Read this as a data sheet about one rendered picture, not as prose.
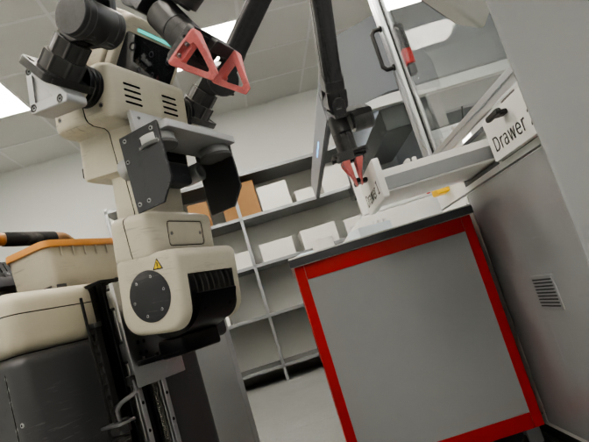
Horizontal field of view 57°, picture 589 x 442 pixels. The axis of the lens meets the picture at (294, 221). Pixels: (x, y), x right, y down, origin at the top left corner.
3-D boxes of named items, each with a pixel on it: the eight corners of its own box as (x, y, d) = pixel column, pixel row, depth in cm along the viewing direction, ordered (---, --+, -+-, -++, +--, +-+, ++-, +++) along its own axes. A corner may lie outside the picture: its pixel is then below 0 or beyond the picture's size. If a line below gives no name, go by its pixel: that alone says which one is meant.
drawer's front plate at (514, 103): (546, 125, 110) (527, 76, 112) (496, 162, 139) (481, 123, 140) (555, 124, 110) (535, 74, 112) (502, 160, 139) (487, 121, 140)
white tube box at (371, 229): (361, 239, 173) (358, 228, 173) (351, 245, 180) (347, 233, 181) (393, 230, 177) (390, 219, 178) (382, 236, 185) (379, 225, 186)
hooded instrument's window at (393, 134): (361, 216, 237) (329, 121, 244) (336, 253, 413) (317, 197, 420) (606, 141, 241) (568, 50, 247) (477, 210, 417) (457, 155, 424)
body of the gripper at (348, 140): (369, 150, 150) (360, 125, 151) (334, 161, 150) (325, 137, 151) (366, 155, 157) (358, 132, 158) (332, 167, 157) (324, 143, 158)
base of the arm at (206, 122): (193, 114, 151) (165, 105, 140) (207, 88, 149) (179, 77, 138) (215, 130, 148) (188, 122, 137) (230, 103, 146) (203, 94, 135)
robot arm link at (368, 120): (322, 94, 155) (331, 100, 147) (360, 82, 156) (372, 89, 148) (330, 133, 160) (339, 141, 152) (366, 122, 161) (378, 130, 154)
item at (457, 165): (387, 191, 142) (380, 170, 143) (374, 209, 167) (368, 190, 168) (531, 148, 143) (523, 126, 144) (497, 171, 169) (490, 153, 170)
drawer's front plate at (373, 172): (384, 197, 140) (371, 158, 142) (370, 216, 169) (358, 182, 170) (390, 196, 140) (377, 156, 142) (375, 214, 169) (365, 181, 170)
